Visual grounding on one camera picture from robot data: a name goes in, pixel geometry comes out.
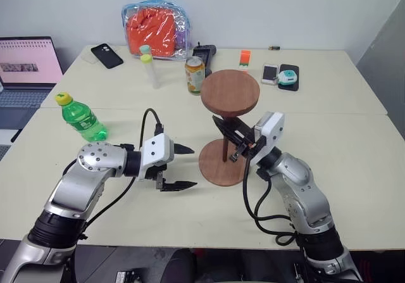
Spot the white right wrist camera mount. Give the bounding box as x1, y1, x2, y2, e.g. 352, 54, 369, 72
252, 111, 285, 164

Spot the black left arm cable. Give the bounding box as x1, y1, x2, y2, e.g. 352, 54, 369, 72
63, 108, 166, 233

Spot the black phone with camera bump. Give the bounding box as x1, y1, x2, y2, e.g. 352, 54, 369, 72
90, 42, 125, 70

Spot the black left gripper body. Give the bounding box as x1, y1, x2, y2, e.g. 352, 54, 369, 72
137, 163, 169, 190

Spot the grey open laptop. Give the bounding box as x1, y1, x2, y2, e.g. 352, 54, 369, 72
0, 35, 65, 145

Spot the clear tube with yellow cap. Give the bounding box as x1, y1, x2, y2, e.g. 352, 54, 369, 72
140, 53, 161, 90

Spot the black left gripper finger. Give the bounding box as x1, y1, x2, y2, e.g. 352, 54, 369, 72
159, 180, 199, 192
173, 142, 196, 156

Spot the black battery charger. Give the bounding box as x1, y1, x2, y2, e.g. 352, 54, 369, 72
192, 40, 217, 79

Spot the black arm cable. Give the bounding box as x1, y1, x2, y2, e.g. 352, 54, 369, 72
242, 151, 300, 246
63, 108, 166, 233

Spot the small orange box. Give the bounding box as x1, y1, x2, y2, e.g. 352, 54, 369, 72
237, 49, 252, 72

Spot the wooden pole with round top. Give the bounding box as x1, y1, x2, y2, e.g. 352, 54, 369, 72
200, 69, 261, 163

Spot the white flat case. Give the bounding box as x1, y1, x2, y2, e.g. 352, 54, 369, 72
82, 49, 99, 65

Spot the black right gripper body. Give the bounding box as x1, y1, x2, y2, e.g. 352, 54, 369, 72
229, 127, 266, 163

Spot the clear zip bag blue trim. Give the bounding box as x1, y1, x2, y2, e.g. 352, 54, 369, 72
121, 0, 194, 63

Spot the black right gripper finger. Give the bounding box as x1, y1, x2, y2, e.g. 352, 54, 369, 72
212, 115, 242, 145
228, 119, 254, 135

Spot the white teal small device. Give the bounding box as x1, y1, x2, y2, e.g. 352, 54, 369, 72
275, 69, 297, 87

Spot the grey partition panel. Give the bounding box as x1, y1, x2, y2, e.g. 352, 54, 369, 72
355, 1, 405, 116

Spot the green bottle with yellow cap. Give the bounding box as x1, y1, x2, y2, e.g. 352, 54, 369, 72
54, 91, 109, 143

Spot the orange juice drink can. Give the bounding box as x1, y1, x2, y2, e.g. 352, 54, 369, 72
184, 55, 205, 96

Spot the round wooden base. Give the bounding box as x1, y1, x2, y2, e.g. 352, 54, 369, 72
198, 138, 249, 187

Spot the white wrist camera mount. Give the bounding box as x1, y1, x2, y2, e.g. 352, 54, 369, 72
252, 111, 285, 164
140, 133, 175, 180

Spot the dark rounded shape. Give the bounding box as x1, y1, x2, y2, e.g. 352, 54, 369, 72
157, 248, 196, 283

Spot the white smartphone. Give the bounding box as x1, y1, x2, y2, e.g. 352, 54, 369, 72
260, 63, 280, 85

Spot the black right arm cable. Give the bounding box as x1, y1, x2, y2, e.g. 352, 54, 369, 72
242, 151, 300, 246

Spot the orange folded cloth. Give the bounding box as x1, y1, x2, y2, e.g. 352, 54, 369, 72
125, 8, 177, 58

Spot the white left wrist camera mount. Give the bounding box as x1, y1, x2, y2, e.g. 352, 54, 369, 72
140, 133, 175, 180

